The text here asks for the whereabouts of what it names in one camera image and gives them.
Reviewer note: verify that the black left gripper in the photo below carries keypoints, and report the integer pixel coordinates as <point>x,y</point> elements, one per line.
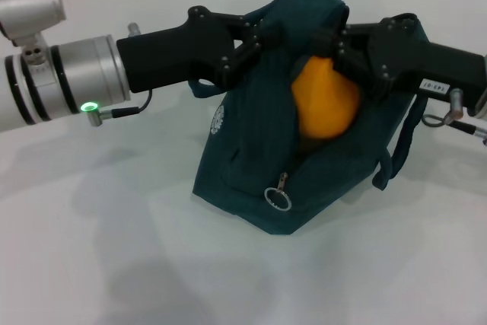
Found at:
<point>175,55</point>

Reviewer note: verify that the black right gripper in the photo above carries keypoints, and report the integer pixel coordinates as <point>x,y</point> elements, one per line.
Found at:
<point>418,62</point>

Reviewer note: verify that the orange pear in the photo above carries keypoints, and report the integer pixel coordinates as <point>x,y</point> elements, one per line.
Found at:
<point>327,108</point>

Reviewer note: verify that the dark teal insulated bag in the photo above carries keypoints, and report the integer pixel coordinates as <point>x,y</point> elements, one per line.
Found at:
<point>251,157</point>

